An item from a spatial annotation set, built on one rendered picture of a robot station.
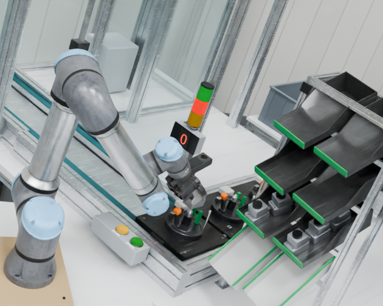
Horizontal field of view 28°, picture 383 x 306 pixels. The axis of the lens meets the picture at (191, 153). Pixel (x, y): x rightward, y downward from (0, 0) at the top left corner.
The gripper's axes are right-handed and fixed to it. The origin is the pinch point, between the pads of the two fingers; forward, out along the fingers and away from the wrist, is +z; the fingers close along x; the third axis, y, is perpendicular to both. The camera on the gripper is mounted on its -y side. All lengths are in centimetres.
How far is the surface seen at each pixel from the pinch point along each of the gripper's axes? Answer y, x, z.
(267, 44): -89, -60, 63
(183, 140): -11.6, -18.7, 0.7
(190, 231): 10.9, 4.2, 7.4
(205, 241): 9.7, 8.7, 11.5
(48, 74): -10, -127, 49
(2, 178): 41, -66, 4
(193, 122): -17.4, -18.0, -4.4
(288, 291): 6.9, 45.3, 1.1
